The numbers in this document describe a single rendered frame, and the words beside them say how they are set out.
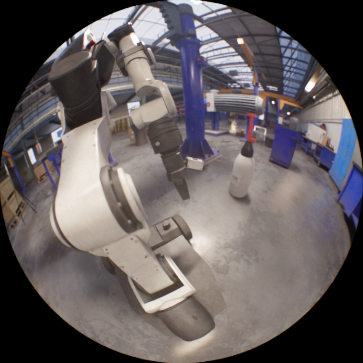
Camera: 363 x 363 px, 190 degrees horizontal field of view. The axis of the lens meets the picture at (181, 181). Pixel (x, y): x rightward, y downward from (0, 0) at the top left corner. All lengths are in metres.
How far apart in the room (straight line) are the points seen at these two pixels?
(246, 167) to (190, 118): 1.14
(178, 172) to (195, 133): 1.53
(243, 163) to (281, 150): 1.46
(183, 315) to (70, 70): 0.65
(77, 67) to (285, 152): 2.44
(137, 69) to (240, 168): 0.93
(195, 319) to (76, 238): 0.38
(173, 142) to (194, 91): 1.54
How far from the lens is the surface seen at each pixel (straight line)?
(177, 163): 0.28
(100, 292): 0.99
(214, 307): 0.61
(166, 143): 0.27
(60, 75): 0.31
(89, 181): 0.19
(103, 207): 0.16
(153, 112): 0.30
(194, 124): 1.75
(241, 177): 1.01
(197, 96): 1.77
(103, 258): 0.74
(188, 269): 0.59
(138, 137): 3.20
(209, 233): 0.85
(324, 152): 4.70
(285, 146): 2.31
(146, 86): 0.35
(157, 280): 0.42
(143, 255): 0.32
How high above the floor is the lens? 0.75
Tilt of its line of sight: 36 degrees down
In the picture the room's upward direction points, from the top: 5 degrees counter-clockwise
